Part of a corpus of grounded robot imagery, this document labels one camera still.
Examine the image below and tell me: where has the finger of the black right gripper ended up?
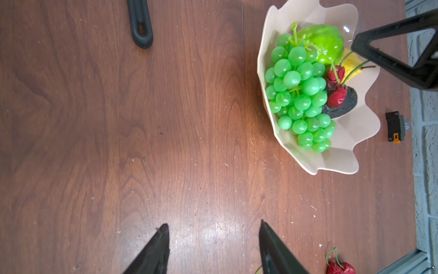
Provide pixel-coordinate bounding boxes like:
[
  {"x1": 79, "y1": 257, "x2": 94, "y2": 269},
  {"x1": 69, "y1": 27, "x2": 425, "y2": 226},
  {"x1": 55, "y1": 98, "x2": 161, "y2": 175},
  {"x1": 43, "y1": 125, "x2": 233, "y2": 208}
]
[{"x1": 351, "y1": 9, "x2": 438, "y2": 91}]

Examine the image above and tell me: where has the green bumpy fake fruit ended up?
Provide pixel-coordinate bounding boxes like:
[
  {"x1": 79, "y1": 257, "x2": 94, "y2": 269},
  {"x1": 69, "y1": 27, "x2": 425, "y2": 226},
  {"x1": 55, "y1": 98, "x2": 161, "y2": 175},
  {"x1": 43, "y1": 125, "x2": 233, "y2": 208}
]
[{"x1": 297, "y1": 24, "x2": 344, "y2": 65}]

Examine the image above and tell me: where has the red black pipe wrench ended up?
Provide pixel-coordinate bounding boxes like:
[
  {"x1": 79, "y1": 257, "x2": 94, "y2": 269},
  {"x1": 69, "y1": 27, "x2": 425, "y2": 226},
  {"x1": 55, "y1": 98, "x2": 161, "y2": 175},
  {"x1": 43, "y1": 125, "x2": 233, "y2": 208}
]
[{"x1": 127, "y1": 0, "x2": 154, "y2": 49}]

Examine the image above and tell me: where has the small black orange device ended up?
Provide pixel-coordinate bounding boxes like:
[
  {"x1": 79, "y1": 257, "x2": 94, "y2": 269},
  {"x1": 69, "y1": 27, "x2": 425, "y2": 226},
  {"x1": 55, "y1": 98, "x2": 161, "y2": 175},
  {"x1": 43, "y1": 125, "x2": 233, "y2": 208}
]
[{"x1": 385, "y1": 111, "x2": 411, "y2": 144}]

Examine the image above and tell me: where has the red fake cherry pair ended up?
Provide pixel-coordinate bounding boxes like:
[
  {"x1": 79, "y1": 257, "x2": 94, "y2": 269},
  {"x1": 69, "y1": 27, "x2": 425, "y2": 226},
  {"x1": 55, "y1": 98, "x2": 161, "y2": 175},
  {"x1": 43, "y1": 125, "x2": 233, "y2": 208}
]
[
  {"x1": 324, "y1": 50, "x2": 372, "y2": 109},
  {"x1": 325, "y1": 247, "x2": 356, "y2": 274}
]

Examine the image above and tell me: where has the green fake grape bunch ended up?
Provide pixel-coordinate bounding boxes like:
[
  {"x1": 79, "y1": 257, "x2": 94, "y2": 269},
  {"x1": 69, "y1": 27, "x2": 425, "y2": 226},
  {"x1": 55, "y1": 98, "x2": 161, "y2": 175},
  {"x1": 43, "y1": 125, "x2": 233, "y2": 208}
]
[{"x1": 265, "y1": 24, "x2": 335, "y2": 153}]

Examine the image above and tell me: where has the yellow fake lemon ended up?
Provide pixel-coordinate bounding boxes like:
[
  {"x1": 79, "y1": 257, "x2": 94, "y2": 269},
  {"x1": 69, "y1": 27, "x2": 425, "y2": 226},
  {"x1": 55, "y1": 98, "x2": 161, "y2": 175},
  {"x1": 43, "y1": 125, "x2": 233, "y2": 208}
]
[{"x1": 339, "y1": 49, "x2": 365, "y2": 84}]

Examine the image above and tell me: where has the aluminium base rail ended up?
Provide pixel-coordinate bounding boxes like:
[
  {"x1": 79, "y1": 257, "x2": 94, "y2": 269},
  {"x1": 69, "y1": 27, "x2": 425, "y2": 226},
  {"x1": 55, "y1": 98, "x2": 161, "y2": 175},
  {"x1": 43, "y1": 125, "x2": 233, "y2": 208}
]
[{"x1": 378, "y1": 250, "x2": 431, "y2": 274}]

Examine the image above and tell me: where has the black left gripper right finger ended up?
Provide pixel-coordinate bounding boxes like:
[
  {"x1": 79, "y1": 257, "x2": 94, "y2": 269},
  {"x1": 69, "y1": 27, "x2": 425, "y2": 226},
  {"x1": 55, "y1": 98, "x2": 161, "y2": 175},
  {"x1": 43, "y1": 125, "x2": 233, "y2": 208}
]
[{"x1": 258, "y1": 220, "x2": 308, "y2": 274}]

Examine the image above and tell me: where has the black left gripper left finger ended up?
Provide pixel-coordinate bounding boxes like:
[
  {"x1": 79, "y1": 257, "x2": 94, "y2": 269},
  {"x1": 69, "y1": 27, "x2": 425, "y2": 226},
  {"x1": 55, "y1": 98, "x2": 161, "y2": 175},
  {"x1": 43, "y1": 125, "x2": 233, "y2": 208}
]
[{"x1": 123, "y1": 223, "x2": 170, "y2": 274}]

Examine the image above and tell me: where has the dark fake avocado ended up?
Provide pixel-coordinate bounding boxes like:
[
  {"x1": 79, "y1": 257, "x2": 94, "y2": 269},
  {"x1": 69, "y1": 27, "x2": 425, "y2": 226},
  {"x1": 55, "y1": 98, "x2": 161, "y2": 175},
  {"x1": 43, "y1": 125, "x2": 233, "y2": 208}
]
[{"x1": 322, "y1": 86, "x2": 358, "y2": 119}]

